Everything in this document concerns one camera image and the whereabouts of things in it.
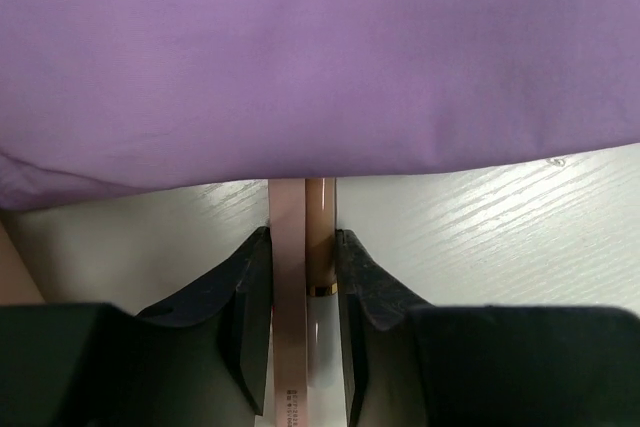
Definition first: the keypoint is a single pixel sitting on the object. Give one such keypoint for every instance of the purple shorts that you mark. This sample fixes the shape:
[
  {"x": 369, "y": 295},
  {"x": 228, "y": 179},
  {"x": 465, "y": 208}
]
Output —
[{"x": 101, "y": 98}]

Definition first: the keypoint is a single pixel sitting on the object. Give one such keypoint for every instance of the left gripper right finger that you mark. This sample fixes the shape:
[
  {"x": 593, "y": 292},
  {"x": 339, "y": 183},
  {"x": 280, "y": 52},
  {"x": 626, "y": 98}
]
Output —
[{"x": 380, "y": 357}]

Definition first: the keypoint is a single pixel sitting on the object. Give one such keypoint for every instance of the beige concealer tube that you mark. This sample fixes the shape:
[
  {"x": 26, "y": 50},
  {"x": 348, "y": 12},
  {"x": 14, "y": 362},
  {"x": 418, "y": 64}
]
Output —
[{"x": 326, "y": 406}]

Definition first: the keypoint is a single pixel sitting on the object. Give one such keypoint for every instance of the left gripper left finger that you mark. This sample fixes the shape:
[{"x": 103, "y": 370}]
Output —
[{"x": 239, "y": 293}]

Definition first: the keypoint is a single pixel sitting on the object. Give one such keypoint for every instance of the pink hard-shell suitcase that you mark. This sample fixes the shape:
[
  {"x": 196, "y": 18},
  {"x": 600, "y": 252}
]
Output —
[{"x": 16, "y": 284}]

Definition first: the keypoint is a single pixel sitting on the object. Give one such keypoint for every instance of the pink cosmetic box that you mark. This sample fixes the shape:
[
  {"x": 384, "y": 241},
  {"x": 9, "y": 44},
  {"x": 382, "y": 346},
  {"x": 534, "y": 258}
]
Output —
[{"x": 287, "y": 225}]

